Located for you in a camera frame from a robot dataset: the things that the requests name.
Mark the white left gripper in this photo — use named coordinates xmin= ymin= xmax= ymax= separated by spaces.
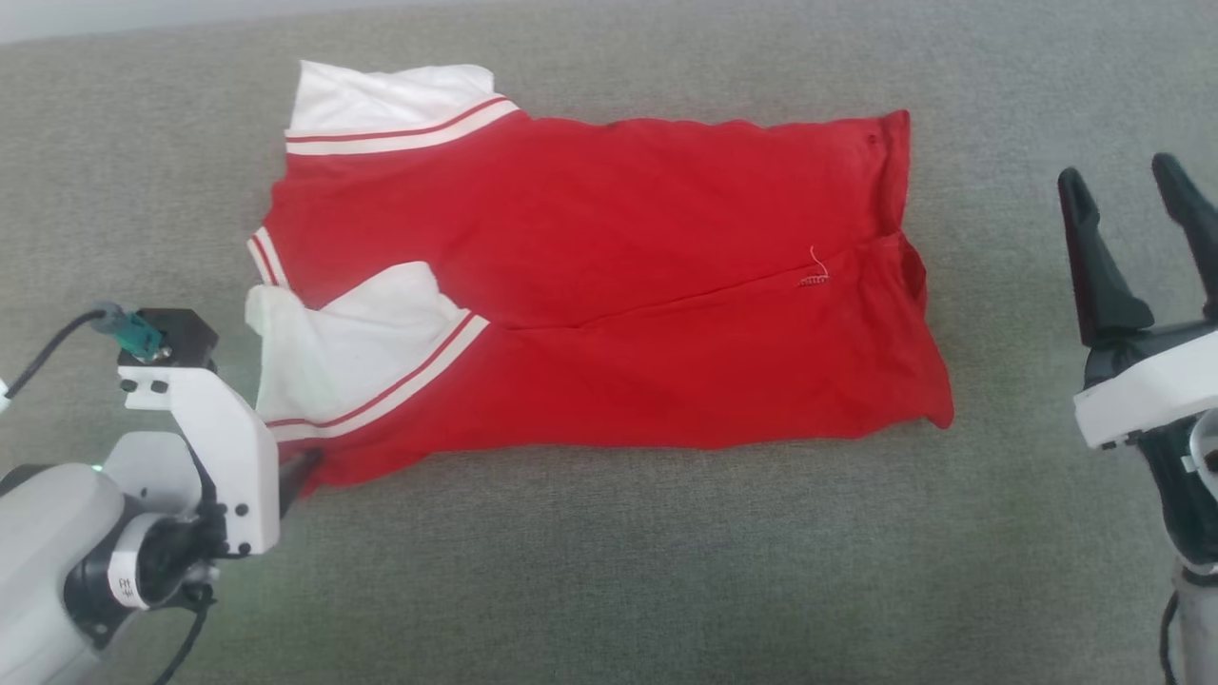
xmin=117 ymin=364 xmax=325 ymax=559

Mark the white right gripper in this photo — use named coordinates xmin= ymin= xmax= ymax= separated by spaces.
xmin=1056 ymin=152 xmax=1218 ymax=450

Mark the red and white shirt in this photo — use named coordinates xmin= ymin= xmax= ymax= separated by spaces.
xmin=246 ymin=60 xmax=955 ymax=496

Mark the grey fabric sofa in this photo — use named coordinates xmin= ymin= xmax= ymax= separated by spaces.
xmin=0 ymin=0 xmax=1218 ymax=685

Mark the teal cable connector plug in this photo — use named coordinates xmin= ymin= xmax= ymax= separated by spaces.
xmin=92 ymin=303 xmax=167 ymax=362

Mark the black left camera cable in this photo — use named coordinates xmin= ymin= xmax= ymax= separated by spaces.
xmin=0 ymin=309 xmax=108 ymax=401

